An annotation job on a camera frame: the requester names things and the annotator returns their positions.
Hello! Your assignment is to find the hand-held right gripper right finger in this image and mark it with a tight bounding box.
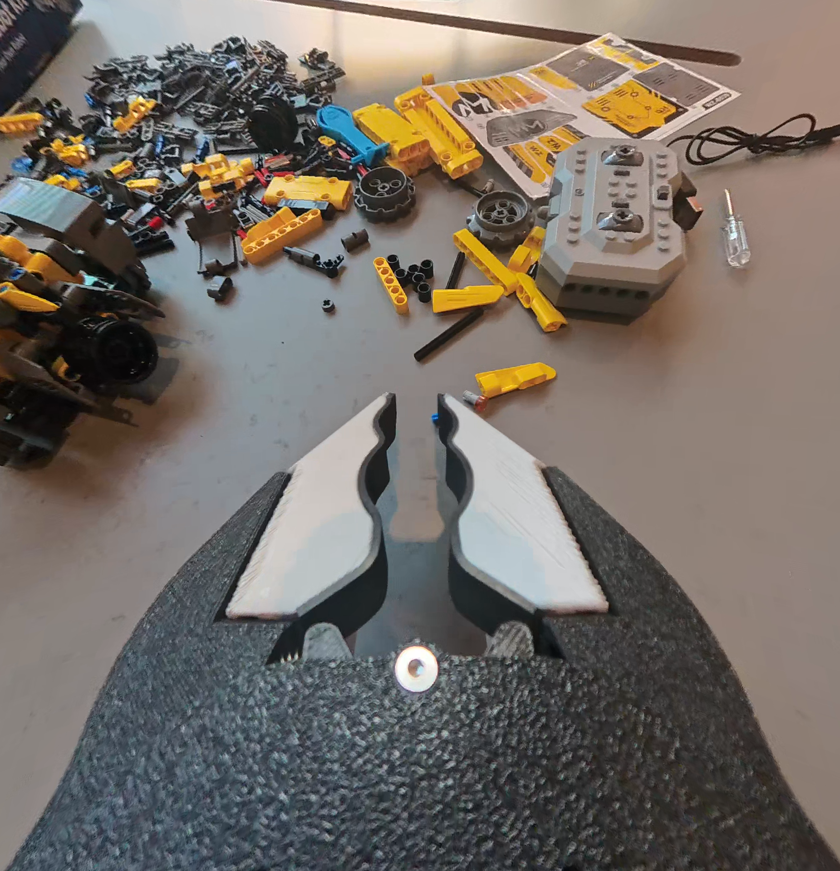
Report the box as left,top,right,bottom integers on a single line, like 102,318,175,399
437,393,611,644

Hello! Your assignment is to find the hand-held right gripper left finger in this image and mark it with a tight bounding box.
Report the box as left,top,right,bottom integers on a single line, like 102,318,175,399
226,393,398,644

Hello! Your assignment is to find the blue brick separator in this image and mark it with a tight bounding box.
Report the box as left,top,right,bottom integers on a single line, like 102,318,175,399
316,105,393,167

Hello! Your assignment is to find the grey desk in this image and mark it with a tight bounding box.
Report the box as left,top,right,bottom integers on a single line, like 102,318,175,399
277,0,840,69
0,0,840,865

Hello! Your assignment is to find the yellow fairing panel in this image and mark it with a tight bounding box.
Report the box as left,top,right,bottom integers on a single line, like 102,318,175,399
432,284,506,315
476,362,558,394

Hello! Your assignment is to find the long black axle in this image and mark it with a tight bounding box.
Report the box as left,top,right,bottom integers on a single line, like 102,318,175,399
413,309,485,363

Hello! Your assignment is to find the yellow short beam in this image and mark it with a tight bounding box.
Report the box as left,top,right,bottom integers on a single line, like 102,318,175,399
515,272,568,333

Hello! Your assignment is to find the yellow five-hole beam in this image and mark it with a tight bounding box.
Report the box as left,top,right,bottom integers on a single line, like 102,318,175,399
373,256,410,315

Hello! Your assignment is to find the yellow toy brick vehicle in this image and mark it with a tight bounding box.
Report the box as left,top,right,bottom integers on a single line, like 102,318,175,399
0,176,165,470

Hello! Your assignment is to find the black grey axle connector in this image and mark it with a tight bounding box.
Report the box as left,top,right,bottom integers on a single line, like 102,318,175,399
282,245,346,279

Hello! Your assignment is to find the yellow long beam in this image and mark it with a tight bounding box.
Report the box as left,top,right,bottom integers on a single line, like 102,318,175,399
452,228,519,295

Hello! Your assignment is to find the yellow angled beam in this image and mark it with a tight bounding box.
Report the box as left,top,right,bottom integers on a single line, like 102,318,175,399
508,226,546,273

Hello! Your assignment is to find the black pin connector cluster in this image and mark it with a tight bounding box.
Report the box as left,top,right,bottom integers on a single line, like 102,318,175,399
387,253,436,303

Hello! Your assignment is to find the yellow thick beam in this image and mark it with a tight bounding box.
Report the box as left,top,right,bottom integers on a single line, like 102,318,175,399
241,206,324,266

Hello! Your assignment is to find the grey brick motor block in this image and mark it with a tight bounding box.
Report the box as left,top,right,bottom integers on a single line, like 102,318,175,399
534,136,704,324

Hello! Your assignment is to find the grey wheel hub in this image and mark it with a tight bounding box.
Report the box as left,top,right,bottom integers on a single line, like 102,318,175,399
355,166,418,222
467,191,538,249

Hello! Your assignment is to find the grey curved panel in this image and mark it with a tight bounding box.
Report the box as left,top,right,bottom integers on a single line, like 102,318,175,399
188,201,247,276

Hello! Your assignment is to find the yellow wide panel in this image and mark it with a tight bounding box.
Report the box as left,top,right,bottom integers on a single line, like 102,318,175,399
263,173,354,212

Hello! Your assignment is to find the yellow long panel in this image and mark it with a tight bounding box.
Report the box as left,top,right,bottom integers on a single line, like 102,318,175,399
352,102,431,164

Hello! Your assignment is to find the black wheel rim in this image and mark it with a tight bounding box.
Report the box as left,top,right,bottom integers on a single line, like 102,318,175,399
246,98,301,151

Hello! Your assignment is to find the yellow grey sticker sheet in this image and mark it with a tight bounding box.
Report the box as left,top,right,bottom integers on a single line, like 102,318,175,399
423,33,742,198

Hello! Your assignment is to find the pile of loose brick pieces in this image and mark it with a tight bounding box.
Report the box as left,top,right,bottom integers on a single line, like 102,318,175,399
1,37,366,273

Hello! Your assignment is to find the blue cardboard box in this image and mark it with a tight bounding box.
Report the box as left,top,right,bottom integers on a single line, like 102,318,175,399
0,0,84,137

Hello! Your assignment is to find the clear handled screwdriver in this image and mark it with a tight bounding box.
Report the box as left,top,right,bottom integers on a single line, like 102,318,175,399
721,189,753,269

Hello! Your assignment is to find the yellow large frame panel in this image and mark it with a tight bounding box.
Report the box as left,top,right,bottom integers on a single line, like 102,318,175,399
394,87,485,179

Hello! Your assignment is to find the black cord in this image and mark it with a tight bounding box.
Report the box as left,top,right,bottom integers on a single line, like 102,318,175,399
667,114,840,167

